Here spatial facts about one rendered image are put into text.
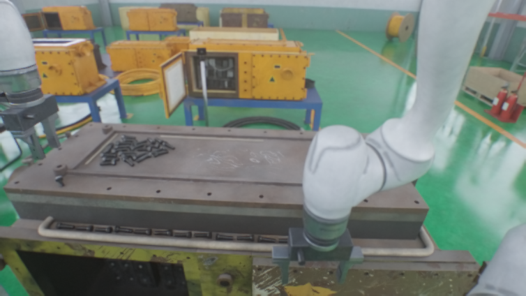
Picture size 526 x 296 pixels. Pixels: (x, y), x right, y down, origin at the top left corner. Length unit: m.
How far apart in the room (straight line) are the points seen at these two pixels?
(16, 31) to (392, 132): 0.83
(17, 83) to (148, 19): 9.15
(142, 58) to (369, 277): 6.81
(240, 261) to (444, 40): 0.73
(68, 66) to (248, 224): 3.54
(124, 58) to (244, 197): 6.73
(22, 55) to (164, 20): 8.93
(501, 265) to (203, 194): 0.66
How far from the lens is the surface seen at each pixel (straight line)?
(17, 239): 1.12
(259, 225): 0.85
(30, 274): 1.26
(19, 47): 0.83
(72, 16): 11.19
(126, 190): 0.90
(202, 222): 0.87
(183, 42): 7.54
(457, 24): 0.33
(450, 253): 1.02
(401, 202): 0.89
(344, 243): 0.62
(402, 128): 0.53
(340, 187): 0.46
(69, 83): 4.17
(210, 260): 0.87
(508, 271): 0.49
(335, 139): 0.44
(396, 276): 0.93
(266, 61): 3.29
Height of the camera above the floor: 1.90
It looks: 28 degrees down
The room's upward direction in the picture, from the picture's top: 2 degrees clockwise
